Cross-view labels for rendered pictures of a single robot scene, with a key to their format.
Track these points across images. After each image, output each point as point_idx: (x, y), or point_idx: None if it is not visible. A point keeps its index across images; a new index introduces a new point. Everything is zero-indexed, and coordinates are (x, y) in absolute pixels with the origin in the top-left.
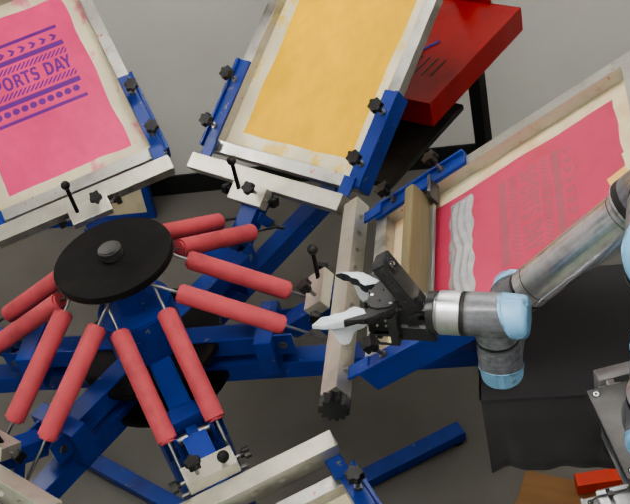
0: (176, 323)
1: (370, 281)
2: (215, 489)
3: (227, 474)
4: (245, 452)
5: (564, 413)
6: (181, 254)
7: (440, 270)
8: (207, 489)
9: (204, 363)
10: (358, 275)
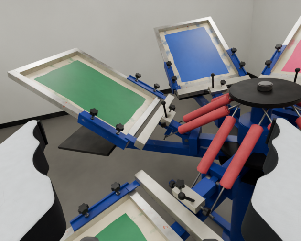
0: (254, 134)
1: None
2: (179, 205)
3: (188, 207)
4: (204, 210)
5: None
6: None
7: None
8: (178, 201)
9: (260, 167)
10: None
